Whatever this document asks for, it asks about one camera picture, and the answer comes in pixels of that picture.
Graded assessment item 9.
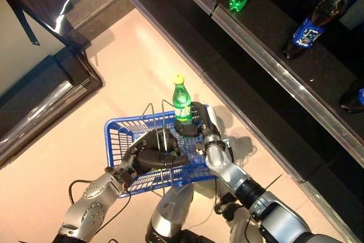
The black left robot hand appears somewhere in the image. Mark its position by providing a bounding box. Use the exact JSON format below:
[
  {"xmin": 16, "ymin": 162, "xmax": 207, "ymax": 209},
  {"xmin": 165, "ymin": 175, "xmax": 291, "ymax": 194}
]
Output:
[{"xmin": 122, "ymin": 128, "xmax": 190, "ymax": 175}]

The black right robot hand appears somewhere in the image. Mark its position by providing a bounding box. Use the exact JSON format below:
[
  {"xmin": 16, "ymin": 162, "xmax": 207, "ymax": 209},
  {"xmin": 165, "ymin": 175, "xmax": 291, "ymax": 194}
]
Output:
[{"xmin": 173, "ymin": 101, "xmax": 222, "ymax": 143}]

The blue plastic shopping basket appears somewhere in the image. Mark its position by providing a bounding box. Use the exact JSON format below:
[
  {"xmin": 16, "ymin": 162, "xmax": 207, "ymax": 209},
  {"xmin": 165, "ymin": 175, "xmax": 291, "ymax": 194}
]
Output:
[{"xmin": 104, "ymin": 99, "xmax": 233, "ymax": 199}]

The Pepsi bottle blue cap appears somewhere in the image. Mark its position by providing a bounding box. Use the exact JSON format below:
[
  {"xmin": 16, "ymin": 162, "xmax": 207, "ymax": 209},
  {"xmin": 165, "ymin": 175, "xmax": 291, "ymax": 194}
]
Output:
[
  {"xmin": 281, "ymin": 0, "xmax": 358, "ymax": 60},
  {"xmin": 339, "ymin": 80, "xmax": 364, "ymax": 114}
]

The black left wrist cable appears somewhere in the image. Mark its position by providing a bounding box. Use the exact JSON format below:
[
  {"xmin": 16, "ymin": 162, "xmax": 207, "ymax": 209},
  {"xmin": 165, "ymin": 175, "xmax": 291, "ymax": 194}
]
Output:
[{"xmin": 69, "ymin": 179, "xmax": 132, "ymax": 235}]

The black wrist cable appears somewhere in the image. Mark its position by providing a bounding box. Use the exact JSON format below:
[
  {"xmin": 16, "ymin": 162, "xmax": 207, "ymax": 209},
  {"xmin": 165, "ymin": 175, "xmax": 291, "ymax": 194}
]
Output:
[
  {"xmin": 69, "ymin": 179, "xmax": 132, "ymax": 235},
  {"xmin": 213, "ymin": 179, "xmax": 251, "ymax": 226}
]

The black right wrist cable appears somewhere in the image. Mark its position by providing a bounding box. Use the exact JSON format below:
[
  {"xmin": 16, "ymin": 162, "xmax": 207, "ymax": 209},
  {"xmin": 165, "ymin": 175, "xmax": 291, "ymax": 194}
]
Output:
[{"xmin": 213, "ymin": 179, "xmax": 251, "ymax": 226}]

